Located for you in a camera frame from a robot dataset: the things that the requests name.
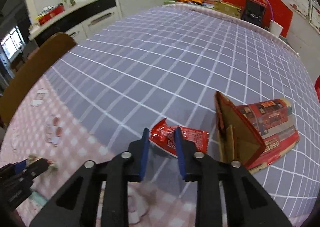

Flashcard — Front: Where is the red gift bag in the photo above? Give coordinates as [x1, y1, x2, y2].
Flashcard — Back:
[223, 0, 293, 37]

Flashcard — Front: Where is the red round tin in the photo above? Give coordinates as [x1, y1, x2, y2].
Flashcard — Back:
[37, 3, 65, 25]

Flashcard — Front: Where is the red white snack wrapper small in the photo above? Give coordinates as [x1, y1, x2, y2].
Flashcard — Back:
[27, 154, 58, 170]

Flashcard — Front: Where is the purple grid tablecloth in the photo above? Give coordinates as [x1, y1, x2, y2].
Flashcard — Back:
[46, 7, 319, 218]

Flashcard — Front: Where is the brown wooden chair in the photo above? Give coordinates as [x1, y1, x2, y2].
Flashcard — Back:
[1, 33, 76, 127]

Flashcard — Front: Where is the red brown carton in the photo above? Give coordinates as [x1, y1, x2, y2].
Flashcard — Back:
[214, 92, 299, 173]

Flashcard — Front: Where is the teal snack wrapper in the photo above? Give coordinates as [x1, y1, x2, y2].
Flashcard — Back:
[29, 190, 48, 207]

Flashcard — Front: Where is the white sideboard cabinet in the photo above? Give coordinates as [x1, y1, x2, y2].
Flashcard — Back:
[29, 0, 121, 46]

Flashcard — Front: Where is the white paper cup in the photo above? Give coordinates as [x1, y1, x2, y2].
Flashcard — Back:
[269, 20, 283, 37]

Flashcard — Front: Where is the pink checkered tablecloth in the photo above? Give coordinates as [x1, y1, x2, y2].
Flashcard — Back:
[0, 75, 301, 227]

